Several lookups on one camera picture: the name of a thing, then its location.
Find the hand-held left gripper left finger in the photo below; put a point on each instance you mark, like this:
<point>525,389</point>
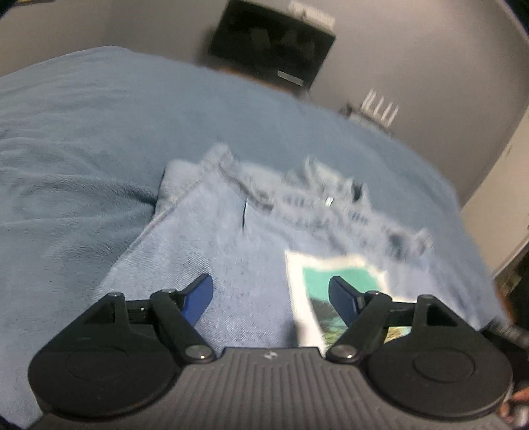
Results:
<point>198,298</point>

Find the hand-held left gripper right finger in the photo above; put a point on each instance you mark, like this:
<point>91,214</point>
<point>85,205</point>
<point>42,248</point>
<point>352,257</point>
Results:
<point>343,298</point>

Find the person's right hand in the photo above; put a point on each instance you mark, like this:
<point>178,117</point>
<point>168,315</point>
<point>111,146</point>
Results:
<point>520,396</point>

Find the white door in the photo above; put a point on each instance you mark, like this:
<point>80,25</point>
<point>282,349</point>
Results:
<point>500,206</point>

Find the small white shelf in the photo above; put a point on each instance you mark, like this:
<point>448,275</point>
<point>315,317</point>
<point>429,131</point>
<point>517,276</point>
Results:
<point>359,115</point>

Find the blue fleece blanket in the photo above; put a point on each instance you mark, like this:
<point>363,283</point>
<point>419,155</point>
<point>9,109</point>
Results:
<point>62,165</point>

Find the white wifi router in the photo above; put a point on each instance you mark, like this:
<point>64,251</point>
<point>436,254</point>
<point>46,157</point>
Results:
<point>381,108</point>

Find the black flat screen monitor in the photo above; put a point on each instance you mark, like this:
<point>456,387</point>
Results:
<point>268,41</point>

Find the white wall socket strip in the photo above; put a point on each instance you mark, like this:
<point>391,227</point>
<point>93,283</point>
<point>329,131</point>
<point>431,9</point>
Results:
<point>312,11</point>

